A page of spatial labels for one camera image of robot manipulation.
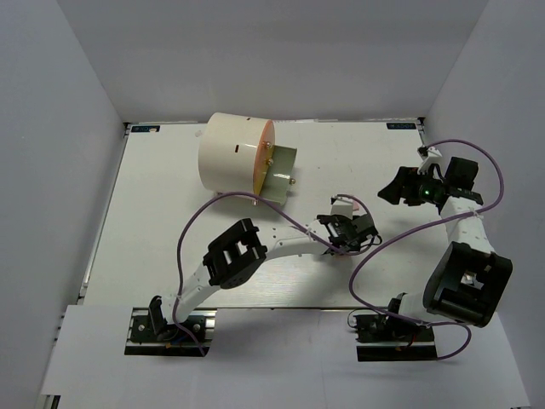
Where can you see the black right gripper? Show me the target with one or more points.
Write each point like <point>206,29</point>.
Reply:
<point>392,192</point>

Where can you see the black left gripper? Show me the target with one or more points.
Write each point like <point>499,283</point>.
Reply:
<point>341,219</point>

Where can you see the grey-green bottom drawer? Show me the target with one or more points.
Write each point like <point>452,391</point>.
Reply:
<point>279,177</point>

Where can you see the white cylindrical drawer organizer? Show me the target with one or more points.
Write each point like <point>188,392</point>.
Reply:
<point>235,153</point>

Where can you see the pale pink rectangular palette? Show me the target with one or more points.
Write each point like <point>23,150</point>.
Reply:
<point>338,254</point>

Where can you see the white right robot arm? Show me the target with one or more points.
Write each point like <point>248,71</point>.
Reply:
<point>469,280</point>

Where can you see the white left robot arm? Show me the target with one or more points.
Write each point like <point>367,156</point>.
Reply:
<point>236,254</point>

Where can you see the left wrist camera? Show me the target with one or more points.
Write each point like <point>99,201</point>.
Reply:
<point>342,206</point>

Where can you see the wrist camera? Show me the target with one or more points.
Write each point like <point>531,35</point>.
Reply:
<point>342,206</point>
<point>429,156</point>

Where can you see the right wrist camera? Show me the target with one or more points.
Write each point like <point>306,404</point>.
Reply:
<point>429,156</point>

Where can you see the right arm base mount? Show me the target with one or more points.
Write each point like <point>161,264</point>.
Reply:
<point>385,339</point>

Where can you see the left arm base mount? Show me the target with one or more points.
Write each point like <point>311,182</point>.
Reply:
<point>142,341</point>

